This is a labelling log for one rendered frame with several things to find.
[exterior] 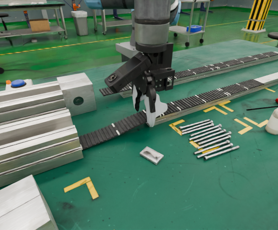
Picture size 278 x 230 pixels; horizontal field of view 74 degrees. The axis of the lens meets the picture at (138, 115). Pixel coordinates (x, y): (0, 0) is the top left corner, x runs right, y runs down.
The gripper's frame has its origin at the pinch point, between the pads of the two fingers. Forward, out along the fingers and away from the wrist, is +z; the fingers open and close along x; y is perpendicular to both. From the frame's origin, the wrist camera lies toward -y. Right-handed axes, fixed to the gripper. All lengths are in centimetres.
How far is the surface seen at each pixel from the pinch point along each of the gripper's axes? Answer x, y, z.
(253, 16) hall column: 336, 542, 41
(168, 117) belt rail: -1.9, 8.1, 1.9
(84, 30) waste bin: 503, 96, 69
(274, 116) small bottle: -18.9, 29.8, -2.2
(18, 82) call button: 30.6, -30.1, -4.2
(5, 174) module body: -5.0, -33.4, -0.1
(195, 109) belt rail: -2.0, 18.4, 2.0
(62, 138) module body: -5.1, -21.7, -4.6
